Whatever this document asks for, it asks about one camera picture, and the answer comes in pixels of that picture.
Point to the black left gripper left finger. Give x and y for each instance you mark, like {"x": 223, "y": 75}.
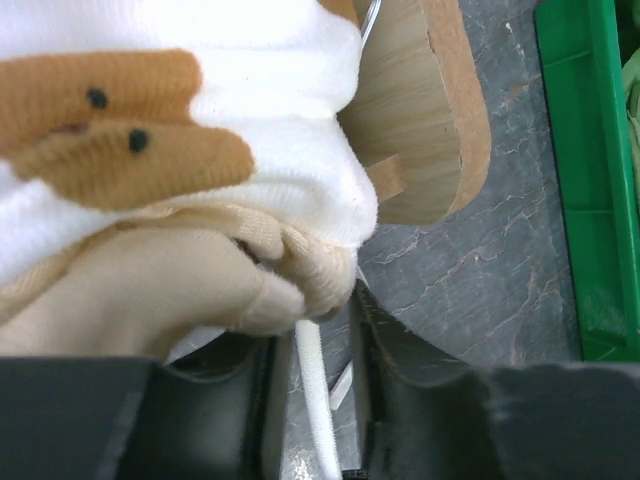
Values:
{"x": 217, "y": 413}

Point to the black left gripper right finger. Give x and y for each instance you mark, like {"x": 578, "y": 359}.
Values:
{"x": 424, "y": 414}

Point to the bear print cream quilt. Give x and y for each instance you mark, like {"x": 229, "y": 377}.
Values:
{"x": 167, "y": 165}

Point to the wooden pet bed frame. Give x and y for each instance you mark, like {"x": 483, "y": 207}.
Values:
{"x": 419, "y": 122}

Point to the green leafy vegetables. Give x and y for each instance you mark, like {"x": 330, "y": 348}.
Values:
{"x": 630, "y": 69}

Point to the green plastic basket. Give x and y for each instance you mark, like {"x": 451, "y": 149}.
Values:
{"x": 583, "y": 46}

